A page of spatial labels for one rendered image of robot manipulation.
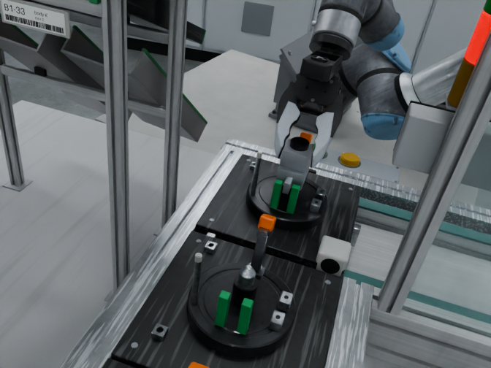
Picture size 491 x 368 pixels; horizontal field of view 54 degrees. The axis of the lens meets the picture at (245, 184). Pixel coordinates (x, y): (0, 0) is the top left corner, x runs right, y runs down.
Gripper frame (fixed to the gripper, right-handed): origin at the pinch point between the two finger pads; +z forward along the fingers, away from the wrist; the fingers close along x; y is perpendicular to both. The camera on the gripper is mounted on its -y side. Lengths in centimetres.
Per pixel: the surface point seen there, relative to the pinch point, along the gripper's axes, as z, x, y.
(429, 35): -159, -39, 270
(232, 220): 13.0, 6.9, 0.9
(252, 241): 15.2, 2.5, -1.7
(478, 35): -12.0, -16.8, -26.6
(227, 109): -16, 27, 52
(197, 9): -132, 128, 254
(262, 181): 4.9, 5.1, 7.5
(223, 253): 18.2, 5.6, -5.1
